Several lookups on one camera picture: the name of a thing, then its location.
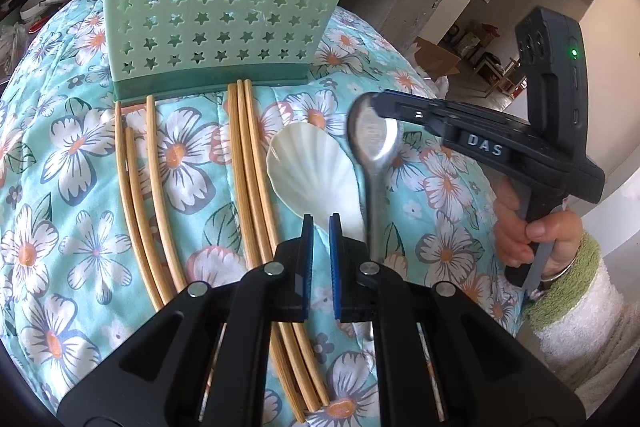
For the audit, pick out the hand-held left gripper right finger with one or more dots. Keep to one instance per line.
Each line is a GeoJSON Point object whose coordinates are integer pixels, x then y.
{"type": "Point", "coordinates": [336, 267]}

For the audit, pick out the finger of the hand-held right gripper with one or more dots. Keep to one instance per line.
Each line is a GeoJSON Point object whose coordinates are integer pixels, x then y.
{"type": "Point", "coordinates": [400, 94]}
{"type": "Point", "coordinates": [410, 109]}

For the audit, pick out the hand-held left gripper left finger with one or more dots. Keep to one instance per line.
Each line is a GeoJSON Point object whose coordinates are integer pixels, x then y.
{"type": "Point", "coordinates": [307, 257]}

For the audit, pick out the metal spoon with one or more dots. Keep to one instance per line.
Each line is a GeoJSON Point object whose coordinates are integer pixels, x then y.
{"type": "Point", "coordinates": [372, 142]}

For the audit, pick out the white shell-shaped ceramic spoon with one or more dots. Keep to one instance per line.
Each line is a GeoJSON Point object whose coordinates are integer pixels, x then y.
{"type": "Point", "coordinates": [310, 172]}

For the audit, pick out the green star-cutout utensil holder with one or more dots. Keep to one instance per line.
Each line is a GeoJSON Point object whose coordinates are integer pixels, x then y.
{"type": "Point", "coordinates": [200, 22]}

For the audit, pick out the person's right forearm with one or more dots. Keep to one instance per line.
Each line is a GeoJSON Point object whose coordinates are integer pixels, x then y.
{"type": "Point", "coordinates": [590, 322]}

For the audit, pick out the person's right hand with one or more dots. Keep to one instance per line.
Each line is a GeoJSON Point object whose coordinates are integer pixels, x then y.
{"type": "Point", "coordinates": [512, 227]}

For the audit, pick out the cardboard box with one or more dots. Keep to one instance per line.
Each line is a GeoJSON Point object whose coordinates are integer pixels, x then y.
{"type": "Point", "coordinates": [440, 57]}

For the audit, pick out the floral quilted blanket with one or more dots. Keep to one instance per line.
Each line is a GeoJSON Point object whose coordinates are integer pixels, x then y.
{"type": "Point", "coordinates": [75, 232]}

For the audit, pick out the clear plastic bag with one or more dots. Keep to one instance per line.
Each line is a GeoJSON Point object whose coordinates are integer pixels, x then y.
{"type": "Point", "coordinates": [12, 49]}

